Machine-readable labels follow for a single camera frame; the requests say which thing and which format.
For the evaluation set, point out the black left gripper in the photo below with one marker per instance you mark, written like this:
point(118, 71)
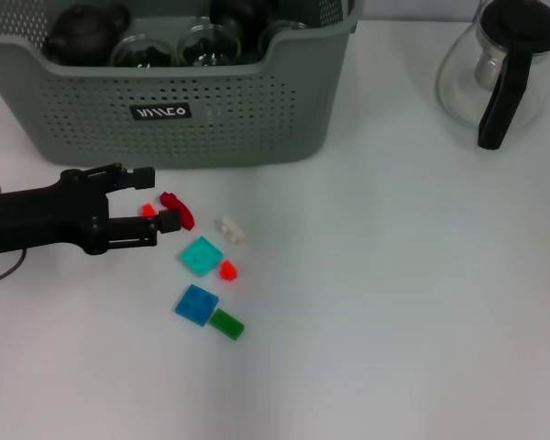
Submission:
point(41, 215)

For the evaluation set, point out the small red toy block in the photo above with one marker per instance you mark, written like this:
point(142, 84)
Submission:
point(149, 210)
point(229, 271)

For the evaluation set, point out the blue square toy brick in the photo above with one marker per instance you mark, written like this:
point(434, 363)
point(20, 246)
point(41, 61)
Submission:
point(194, 304)

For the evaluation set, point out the green toy brick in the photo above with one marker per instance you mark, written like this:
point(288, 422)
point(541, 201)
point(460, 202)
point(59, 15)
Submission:
point(227, 324)

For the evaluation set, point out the dark red curved block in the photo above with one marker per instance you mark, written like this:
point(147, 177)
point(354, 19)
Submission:
point(169, 199)

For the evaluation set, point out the grey-green perforated storage bin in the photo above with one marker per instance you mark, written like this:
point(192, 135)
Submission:
point(238, 114)

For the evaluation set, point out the teal square toy brick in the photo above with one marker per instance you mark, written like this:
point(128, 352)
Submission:
point(201, 256)

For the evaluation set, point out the white toy brick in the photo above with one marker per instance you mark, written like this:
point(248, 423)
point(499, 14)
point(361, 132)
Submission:
point(231, 231)

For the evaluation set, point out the dark clay teapot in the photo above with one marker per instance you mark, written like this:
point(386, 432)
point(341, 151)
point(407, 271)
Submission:
point(84, 36)

